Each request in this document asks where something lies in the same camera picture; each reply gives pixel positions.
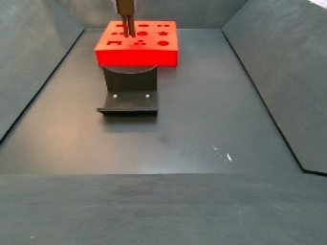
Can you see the black curved holder bracket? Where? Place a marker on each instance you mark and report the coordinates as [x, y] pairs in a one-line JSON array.
[[131, 90]]

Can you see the red shape-sorter block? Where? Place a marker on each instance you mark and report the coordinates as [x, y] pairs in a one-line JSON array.
[[154, 47]]

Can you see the dark three-prong peg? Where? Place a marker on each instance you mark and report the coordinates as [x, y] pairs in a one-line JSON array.
[[126, 9]]

